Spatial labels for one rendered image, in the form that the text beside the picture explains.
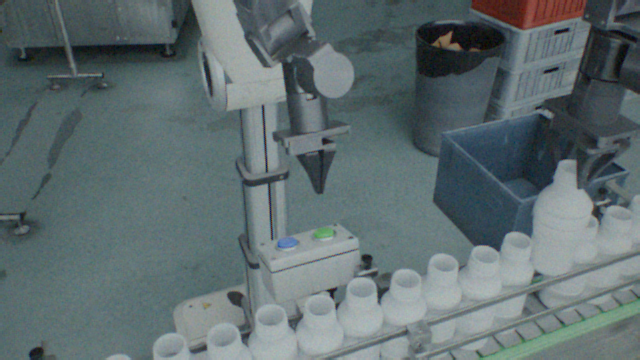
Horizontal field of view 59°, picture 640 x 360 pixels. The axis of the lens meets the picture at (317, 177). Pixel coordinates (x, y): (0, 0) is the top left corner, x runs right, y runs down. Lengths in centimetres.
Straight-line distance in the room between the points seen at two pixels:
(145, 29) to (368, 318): 378
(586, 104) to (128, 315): 194
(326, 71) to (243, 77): 43
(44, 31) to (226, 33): 352
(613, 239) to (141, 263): 199
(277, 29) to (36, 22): 385
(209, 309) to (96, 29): 289
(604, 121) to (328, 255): 41
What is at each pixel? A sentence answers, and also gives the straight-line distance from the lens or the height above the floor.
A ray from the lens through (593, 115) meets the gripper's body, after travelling 73.
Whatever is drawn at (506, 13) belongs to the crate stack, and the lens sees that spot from 317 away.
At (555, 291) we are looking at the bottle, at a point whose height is 104.
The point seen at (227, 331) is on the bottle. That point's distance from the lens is 70.
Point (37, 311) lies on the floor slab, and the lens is 250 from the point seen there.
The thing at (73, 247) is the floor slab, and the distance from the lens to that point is 273.
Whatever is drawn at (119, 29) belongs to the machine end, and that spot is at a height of 23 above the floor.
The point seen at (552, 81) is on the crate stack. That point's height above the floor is 31.
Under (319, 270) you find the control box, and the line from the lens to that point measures 85.
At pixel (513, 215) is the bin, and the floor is 90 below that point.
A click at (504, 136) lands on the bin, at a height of 90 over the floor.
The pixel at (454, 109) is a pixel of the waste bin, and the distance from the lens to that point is 298.
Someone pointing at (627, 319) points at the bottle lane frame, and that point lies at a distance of 106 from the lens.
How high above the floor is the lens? 168
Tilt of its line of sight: 35 degrees down
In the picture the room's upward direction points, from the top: straight up
